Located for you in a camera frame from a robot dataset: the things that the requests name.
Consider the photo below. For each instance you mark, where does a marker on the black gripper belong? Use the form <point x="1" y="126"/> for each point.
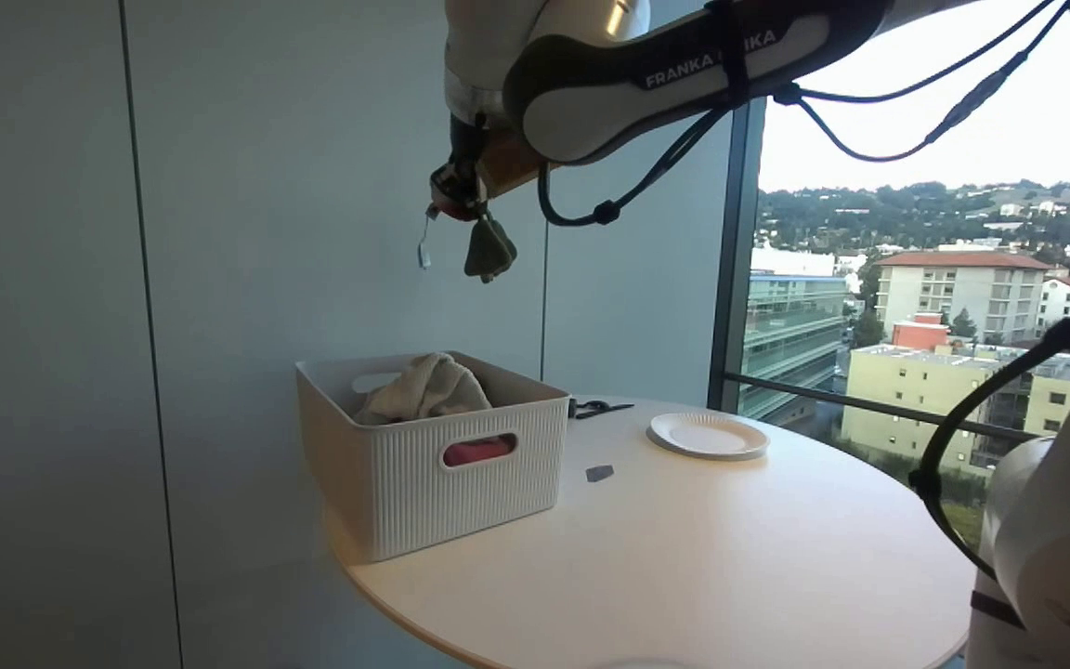
<point x="466" y="154"/>

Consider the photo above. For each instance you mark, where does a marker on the beige towel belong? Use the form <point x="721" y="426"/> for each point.
<point x="430" y="386"/>

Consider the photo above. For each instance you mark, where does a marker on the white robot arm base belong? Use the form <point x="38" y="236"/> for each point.
<point x="1069" y="545"/>

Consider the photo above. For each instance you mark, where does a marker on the white ribbed plastic basket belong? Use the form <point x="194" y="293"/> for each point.
<point x="436" y="494"/>

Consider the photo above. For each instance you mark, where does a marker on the black handheld tool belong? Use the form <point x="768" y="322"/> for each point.
<point x="591" y="405"/>

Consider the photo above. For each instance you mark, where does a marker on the dark window mullion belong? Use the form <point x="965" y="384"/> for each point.
<point x="739" y="272"/>

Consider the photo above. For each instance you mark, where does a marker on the small grey flat object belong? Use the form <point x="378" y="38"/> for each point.
<point x="598" y="472"/>

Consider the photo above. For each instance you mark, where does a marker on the white paper plate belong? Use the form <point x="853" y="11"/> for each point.
<point x="708" y="436"/>

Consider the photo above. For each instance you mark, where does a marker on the glass office building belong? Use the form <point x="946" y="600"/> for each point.
<point x="795" y="337"/>

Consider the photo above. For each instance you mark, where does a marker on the black horizontal railing bar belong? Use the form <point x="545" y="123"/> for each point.
<point x="857" y="397"/>

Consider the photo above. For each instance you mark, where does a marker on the wooded hillside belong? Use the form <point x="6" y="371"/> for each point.
<point x="931" y="209"/>

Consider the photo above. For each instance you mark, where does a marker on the small orange building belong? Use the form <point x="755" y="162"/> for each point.
<point x="924" y="337"/>

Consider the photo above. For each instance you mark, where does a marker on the yellow building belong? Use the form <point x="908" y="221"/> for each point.
<point x="920" y="392"/>

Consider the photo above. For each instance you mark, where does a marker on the white building red roof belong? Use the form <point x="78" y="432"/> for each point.
<point x="965" y="289"/>

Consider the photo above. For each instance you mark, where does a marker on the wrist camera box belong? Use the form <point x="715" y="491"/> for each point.
<point x="514" y="162"/>

